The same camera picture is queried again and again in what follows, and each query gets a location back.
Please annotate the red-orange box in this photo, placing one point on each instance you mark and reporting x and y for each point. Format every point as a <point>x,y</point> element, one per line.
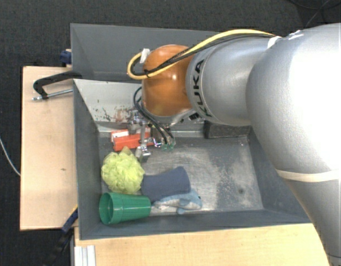
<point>126,143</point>

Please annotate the light blue cloth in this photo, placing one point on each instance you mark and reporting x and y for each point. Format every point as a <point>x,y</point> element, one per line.
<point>187,204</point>

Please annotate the pale wood board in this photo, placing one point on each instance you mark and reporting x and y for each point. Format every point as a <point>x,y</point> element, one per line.
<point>48,148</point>

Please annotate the yellow-green bath pouf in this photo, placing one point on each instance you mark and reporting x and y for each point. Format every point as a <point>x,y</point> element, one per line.
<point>122,173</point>

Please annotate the grey metal bin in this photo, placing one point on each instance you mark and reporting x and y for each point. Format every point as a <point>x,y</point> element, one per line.
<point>231,176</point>

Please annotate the dark blue sponge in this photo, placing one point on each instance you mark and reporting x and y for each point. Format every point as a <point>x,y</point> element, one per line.
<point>166,184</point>

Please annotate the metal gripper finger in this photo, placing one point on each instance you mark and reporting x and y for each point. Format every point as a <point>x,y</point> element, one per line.
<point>142,152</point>
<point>157,142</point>

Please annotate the green plastic cup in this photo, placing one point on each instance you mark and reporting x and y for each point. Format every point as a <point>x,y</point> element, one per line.
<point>123,208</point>

